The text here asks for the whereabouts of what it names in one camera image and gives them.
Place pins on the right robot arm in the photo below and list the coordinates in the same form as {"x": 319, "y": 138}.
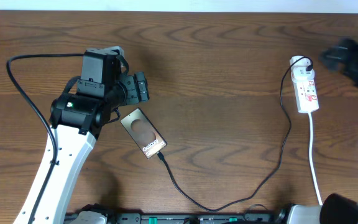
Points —
{"x": 326, "y": 90}

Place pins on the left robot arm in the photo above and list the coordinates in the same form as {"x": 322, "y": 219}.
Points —
{"x": 77, "y": 117}

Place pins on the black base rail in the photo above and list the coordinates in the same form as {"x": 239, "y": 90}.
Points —
{"x": 136, "y": 218}

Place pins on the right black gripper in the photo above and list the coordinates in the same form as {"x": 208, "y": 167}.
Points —
{"x": 339, "y": 51}

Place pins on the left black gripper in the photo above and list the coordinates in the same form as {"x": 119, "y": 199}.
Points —
{"x": 137, "y": 94}

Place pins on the white power strip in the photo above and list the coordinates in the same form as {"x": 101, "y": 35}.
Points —
{"x": 302, "y": 76}

